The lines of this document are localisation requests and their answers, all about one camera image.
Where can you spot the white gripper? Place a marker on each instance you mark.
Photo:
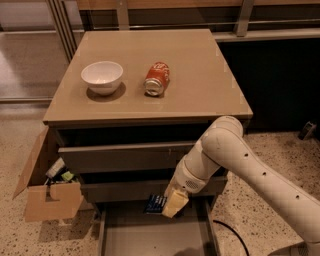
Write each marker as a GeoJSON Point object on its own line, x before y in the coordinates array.
{"type": "Point", "coordinates": [184, 178]}

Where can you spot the dark blue snack bar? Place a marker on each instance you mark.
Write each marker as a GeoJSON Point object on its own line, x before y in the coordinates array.
{"type": "Point", "coordinates": [155, 204]}

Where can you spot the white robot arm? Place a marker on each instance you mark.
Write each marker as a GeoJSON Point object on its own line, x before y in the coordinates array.
{"type": "Point", "coordinates": [222, 145]}

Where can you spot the top grey drawer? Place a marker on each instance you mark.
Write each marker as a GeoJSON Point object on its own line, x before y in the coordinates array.
{"type": "Point", "coordinates": [124, 157]}

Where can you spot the grey drawer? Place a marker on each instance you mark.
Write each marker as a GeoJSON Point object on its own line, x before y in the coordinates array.
{"type": "Point", "coordinates": [126, 230]}
{"type": "Point", "coordinates": [141, 190]}
{"type": "Point", "coordinates": [124, 157]}

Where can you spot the bottom grey drawer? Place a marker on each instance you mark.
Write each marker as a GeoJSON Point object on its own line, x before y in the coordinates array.
{"type": "Point", "coordinates": [126, 230]}

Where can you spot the middle grey drawer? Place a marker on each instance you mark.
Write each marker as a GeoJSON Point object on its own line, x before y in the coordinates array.
{"type": "Point", "coordinates": [141, 190]}

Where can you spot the grey drawer cabinet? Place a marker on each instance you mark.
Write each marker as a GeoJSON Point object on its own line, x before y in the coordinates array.
{"type": "Point", "coordinates": [201, 88]}

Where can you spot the green packet in box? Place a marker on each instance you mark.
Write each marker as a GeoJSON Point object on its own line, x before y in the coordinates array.
{"type": "Point", "coordinates": [67, 176]}

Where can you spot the brown cardboard box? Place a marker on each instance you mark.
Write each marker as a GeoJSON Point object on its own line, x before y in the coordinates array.
{"type": "Point", "coordinates": [46, 202]}

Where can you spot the red soda can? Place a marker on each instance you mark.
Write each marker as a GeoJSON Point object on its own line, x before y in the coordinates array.
{"type": "Point", "coordinates": [157, 79]}

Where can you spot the white packet in box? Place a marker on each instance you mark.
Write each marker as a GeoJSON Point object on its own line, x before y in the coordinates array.
{"type": "Point", "coordinates": [55, 168]}

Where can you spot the white bowl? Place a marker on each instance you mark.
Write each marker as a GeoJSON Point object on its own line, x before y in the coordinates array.
{"type": "Point", "coordinates": [103, 77]}

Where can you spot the small dark floor object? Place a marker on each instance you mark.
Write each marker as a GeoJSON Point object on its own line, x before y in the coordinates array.
{"type": "Point", "coordinates": [307, 130]}

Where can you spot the metal railing frame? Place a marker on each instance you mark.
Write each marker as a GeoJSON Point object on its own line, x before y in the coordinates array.
{"type": "Point", "coordinates": [229, 20]}

